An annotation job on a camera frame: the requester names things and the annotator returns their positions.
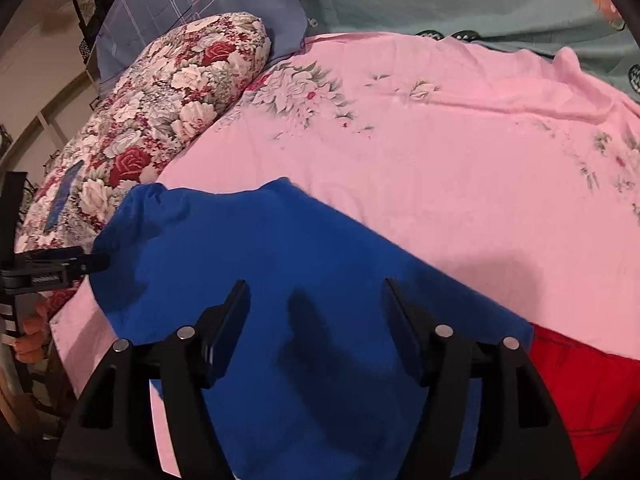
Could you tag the teal heart print sheet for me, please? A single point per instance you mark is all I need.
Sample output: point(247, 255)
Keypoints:
point(597, 30)

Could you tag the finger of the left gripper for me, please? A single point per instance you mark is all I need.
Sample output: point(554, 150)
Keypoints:
point(93, 263)

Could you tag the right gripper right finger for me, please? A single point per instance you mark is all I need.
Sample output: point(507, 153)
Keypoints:
point(487, 413)

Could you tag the person's left hand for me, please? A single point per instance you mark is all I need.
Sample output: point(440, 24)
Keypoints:
point(29, 347)

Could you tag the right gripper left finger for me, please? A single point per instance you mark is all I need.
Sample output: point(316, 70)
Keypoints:
point(111, 432)

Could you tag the red floral folded quilt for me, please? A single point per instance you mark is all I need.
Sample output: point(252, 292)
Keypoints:
point(176, 88)

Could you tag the blue and red pants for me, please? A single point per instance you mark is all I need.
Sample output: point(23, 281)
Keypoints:
point(315, 388)

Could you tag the blue smartphone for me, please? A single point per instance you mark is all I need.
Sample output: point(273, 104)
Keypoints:
point(61, 197)

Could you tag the pink floral bed sheet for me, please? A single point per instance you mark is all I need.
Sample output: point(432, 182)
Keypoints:
point(516, 176)

